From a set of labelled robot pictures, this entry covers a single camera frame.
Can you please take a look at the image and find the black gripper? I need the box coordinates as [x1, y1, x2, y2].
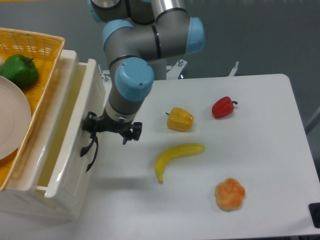
[82, 111, 142, 145]

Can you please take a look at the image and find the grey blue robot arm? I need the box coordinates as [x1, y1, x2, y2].
[82, 0, 205, 141]

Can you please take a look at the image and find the white drawer cabinet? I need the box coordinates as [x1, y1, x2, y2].
[0, 50, 93, 219]

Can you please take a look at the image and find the yellow bell pepper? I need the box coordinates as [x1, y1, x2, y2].
[165, 107, 194, 132]

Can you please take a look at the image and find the yellow banana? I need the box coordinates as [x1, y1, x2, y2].
[154, 143, 206, 185]

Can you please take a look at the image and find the beige round plate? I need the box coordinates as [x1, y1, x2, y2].
[0, 77, 32, 159]

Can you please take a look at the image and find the yellow woven basket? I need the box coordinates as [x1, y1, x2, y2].
[0, 27, 65, 191]

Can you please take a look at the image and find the red bell pepper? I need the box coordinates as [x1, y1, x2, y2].
[211, 96, 238, 119]

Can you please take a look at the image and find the green bell pepper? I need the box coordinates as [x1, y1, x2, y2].
[0, 54, 39, 89]

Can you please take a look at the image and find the peeled orange mandarin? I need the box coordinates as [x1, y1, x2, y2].
[214, 178, 246, 211]

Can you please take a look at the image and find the black device at edge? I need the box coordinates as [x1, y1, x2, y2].
[308, 202, 320, 229]

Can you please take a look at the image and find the white metal table bracket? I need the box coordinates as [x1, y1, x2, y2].
[98, 59, 239, 82]

